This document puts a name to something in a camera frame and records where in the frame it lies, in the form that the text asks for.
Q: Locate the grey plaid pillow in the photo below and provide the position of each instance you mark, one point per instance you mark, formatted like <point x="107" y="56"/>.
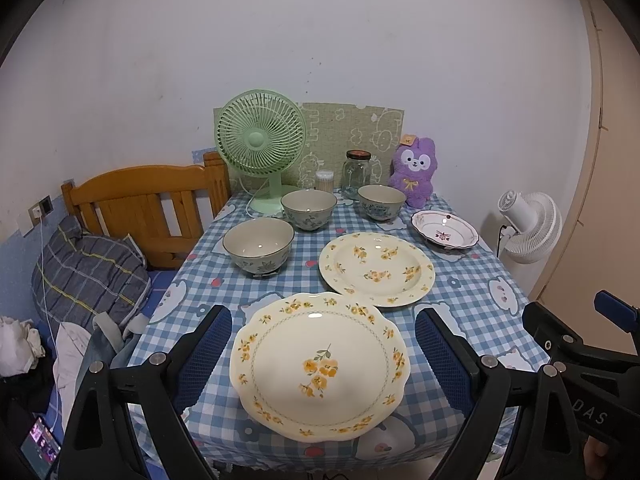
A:
<point x="79" y="275"/>

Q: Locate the blue-flower bowl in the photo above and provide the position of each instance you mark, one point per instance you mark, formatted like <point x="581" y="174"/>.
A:
<point x="260" y="246"/>
<point x="380" y="202"/>
<point x="308" y="210"/>

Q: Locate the beige door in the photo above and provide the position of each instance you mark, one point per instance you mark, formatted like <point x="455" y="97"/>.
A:
<point x="599" y="245"/>

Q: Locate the white standing fan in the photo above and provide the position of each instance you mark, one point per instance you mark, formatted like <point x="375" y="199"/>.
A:
<point x="533" y="226"/>

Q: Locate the small red-rimmed white plate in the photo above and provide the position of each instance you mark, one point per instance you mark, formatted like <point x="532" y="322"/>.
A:
<point x="444" y="229"/>

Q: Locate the large scalloped yellow-flower plate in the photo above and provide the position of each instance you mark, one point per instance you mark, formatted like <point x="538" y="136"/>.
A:
<point x="319" y="367"/>

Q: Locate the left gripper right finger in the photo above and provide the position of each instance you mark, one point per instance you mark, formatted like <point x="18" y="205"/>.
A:
<point x="545" y="441"/>

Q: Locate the smartphone with lit screen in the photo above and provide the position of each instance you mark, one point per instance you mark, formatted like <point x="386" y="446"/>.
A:
<point x="42" y="446"/>

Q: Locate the blue checkered tablecloth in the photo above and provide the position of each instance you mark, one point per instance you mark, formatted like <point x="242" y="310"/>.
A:
<point x="473" y="293"/>

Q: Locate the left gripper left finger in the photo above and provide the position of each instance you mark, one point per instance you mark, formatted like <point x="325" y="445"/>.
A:
<point x="99" y="440"/>

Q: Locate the blue bed sheet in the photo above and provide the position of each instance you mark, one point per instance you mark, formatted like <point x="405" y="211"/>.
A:
<point x="159" y="297"/>

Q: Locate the purple plush bunny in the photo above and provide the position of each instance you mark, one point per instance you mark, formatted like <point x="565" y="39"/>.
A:
<point x="413" y="166"/>

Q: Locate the round yellow-flower deep plate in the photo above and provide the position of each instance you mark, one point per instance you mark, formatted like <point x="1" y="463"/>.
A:
<point x="384" y="270"/>

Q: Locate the toothpick container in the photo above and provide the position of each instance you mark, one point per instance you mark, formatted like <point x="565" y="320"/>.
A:
<point x="324" y="181"/>

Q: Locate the green desk fan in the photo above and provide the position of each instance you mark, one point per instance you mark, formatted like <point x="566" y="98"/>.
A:
<point x="260" y="134"/>

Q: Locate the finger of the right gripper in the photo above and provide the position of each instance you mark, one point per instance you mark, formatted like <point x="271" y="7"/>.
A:
<point x="560" y="329"/>
<point x="623" y="315"/>

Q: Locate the white crumpled clothing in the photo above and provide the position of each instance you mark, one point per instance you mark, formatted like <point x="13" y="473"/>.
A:
<point x="20" y="347"/>

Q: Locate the green patterned wall mat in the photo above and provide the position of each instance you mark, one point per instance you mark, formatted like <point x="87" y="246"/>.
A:
<point x="334" y="130"/>

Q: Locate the glass jar with lid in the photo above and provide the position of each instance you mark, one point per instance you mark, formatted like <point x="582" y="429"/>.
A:
<point x="356" y="173"/>

